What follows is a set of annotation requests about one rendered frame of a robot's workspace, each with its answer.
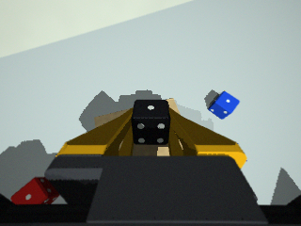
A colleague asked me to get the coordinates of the blue die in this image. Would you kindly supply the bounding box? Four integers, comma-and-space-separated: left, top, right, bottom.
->
208, 91, 240, 120

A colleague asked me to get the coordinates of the tan flat mat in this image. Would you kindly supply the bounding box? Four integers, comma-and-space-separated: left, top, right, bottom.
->
94, 98, 181, 155

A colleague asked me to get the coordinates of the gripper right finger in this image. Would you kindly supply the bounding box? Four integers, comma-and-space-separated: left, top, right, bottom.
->
168, 107, 246, 169

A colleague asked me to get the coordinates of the black die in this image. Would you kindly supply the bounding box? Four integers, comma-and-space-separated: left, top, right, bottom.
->
131, 100, 171, 145

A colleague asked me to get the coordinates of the red die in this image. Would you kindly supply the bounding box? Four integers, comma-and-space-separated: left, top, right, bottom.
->
11, 177, 60, 204

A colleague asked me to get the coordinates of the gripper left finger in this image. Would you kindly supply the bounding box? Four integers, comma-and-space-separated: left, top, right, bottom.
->
57, 107, 134, 155

